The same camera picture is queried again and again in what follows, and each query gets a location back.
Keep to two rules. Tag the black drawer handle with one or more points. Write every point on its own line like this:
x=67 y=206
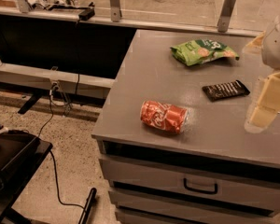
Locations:
x=200 y=188

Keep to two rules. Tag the black power adapter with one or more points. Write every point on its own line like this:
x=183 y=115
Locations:
x=86 y=14

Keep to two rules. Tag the grey low shelf beam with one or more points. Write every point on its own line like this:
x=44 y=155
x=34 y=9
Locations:
x=96 y=87

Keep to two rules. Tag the black side table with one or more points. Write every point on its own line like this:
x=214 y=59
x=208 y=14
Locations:
x=20 y=156

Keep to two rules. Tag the grey metal bracket right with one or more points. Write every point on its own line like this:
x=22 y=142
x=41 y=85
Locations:
x=225 y=15

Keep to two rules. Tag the black floor stand foot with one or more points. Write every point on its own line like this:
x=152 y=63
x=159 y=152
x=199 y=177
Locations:
x=88 y=205

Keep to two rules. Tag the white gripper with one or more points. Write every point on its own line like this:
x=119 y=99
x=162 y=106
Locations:
x=277 y=48

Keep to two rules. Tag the grey drawer cabinet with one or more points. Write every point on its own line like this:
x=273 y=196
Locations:
x=145 y=166

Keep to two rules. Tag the grey metal bracket middle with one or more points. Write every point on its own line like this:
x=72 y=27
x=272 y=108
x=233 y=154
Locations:
x=115 y=10

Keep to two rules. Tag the green chip bag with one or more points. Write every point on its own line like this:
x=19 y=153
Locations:
x=201 y=51

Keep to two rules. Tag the red coke can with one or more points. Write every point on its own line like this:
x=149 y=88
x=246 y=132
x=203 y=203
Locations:
x=165 y=117

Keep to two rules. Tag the black chocolate bar wrapper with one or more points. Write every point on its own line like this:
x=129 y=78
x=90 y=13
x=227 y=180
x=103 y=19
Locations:
x=225 y=90

